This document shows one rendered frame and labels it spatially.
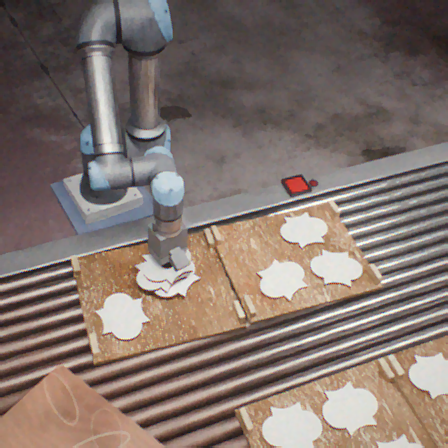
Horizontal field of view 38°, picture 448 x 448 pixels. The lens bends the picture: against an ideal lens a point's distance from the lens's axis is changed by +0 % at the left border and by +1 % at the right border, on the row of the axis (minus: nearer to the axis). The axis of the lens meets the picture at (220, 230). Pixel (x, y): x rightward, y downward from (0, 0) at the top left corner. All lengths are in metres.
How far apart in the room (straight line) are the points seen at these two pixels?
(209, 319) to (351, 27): 3.38
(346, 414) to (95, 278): 0.76
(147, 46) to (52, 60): 2.59
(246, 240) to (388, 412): 0.63
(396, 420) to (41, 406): 0.84
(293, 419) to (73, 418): 0.52
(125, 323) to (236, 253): 0.40
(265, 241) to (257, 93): 2.21
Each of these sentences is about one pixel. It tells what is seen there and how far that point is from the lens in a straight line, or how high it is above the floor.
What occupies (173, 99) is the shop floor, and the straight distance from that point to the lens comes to 3.97.
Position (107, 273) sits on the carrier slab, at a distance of 1.87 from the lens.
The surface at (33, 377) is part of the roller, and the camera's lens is 1.74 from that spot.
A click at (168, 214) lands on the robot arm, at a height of 1.22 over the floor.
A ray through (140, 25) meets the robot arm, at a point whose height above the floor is 1.51.
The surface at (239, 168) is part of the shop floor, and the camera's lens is 3.55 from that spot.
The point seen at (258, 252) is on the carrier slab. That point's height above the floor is 0.94.
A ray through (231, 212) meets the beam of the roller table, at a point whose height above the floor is 0.92.
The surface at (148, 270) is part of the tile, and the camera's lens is 1.81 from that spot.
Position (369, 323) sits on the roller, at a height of 0.91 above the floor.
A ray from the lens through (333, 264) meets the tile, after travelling 1.93.
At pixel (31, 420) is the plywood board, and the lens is 1.54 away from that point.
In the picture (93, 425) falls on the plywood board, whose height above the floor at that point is 1.04.
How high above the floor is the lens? 2.41
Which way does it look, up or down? 48 degrees down
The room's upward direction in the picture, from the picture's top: 6 degrees clockwise
